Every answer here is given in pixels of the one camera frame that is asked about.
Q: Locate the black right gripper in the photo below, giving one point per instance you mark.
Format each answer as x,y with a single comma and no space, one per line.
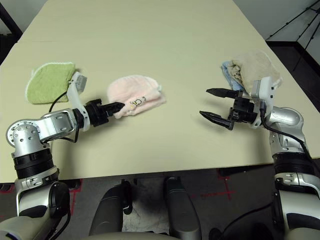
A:
243,111

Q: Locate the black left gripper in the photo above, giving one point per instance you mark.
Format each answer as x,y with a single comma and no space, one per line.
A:
97,113

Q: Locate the pink terry towel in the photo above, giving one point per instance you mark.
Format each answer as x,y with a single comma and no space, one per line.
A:
135,90

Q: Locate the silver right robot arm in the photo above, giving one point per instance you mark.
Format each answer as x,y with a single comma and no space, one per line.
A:
287,120

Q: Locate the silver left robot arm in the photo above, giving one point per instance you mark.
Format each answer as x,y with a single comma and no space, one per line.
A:
27,140

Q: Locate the light blue terry towel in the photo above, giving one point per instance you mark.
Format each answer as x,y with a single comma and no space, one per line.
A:
228,75

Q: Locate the beige terry towel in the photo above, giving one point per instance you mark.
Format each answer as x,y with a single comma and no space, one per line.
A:
255,67

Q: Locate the green terry towel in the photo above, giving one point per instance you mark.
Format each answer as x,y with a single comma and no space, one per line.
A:
47,82

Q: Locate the black left robot leg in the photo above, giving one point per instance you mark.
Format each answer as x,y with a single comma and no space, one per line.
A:
107,212

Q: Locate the black robot leg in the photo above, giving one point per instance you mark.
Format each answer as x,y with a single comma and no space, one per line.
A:
107,212
182,207

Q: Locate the black right robot leg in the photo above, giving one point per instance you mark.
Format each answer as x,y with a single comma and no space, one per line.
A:
182,207

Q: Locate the black tripod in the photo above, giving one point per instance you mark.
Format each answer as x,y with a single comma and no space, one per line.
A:
292,22

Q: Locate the black foam floor mat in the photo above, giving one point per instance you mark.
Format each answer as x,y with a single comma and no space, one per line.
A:
6,47

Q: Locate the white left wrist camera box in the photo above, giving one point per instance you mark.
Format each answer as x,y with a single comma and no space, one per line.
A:
73,97

